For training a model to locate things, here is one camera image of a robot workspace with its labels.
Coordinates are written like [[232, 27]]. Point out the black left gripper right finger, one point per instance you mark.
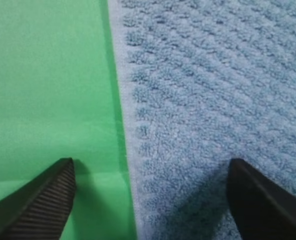
[[260, 208]]

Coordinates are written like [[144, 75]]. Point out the green table cloth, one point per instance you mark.
[[59, 98]]

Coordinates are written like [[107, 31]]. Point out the blue waffle-weave towel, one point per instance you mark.
[[202, 82]]

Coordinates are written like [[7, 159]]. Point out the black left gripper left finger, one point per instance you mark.
[[40, 209]]

